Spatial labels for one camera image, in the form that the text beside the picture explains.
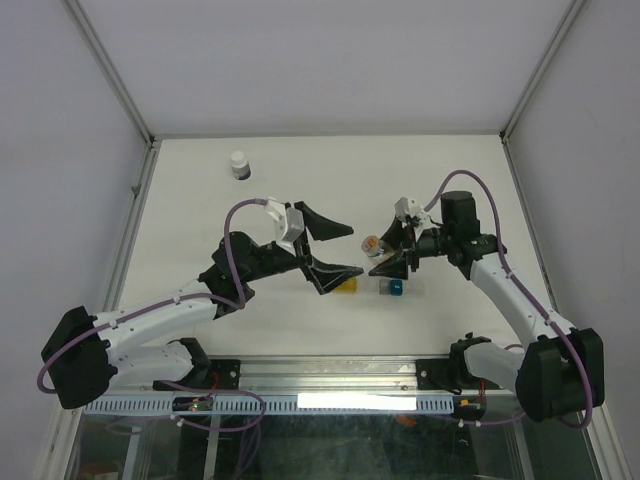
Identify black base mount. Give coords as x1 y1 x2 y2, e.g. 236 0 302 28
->
153 358 241 391
414 357 482 394

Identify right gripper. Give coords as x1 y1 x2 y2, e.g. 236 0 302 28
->
366 215 453 280

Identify aluminium mounting rail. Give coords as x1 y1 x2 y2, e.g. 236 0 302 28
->
108 348 500 394

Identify left aluminium frame post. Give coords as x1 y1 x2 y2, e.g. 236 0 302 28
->
61 0 155 145

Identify aluminium frame post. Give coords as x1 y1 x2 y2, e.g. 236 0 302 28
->
499 0 588 143
61 0 155 145

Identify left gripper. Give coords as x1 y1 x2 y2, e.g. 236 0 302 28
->
241 203 363 292

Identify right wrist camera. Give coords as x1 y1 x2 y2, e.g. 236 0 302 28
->
394 197 429 224

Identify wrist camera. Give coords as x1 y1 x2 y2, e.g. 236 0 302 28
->
394 197 429 224
264 197 305 253

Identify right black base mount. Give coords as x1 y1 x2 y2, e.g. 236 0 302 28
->
414 357 482 394

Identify white cap pill bottle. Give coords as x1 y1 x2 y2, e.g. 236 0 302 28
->
230 150 251 181

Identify weekly pill organizer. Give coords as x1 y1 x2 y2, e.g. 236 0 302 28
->
334 277 426 297

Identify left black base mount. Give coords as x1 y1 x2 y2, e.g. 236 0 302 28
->
153 358 241 391

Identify right aluminium frame post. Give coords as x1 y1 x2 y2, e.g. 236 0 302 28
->
499 0 588 143

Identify clear bottle gold cap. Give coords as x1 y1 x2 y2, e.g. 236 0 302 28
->
361 235 395 266

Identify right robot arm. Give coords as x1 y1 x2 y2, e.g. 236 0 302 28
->
370 191 605 422

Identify slotted cable duct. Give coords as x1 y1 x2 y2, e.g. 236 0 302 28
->
85 393 454 416

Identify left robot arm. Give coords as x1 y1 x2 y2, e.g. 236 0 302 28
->
36 198 364 410

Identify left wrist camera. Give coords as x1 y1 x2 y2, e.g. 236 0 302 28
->
264 197 305 253

